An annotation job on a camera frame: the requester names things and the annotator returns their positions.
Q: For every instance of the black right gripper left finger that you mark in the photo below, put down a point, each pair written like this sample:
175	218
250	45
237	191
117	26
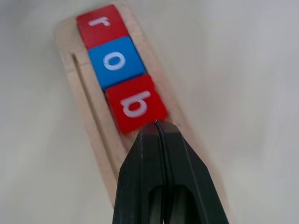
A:
140	177

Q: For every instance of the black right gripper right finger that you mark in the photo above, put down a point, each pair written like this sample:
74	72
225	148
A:
191	177

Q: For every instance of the red letter b tile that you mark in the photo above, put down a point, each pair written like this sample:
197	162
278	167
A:
136	103

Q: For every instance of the wooden tile holder board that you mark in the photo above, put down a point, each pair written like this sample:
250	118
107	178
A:
79	98

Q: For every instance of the blue letter o tile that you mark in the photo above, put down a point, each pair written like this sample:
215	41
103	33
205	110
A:
115	62

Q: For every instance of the red letter r tile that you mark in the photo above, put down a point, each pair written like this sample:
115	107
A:
100	24

